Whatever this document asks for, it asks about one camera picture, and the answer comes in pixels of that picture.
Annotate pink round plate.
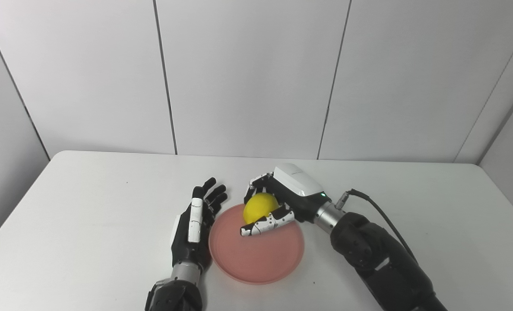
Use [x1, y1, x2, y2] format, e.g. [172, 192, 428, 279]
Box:
[209, 203, 305, 285]

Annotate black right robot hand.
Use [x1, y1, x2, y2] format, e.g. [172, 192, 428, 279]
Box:
[240, 163, 328, 237]

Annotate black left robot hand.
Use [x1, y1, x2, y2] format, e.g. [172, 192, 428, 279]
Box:
[171, 177, 228, 273]

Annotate yellow lemon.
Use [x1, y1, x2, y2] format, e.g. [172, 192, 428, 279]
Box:
[243, 193, 281, 225]

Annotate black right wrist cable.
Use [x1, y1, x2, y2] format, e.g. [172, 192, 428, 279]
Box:
[335, 189, 419, 264]

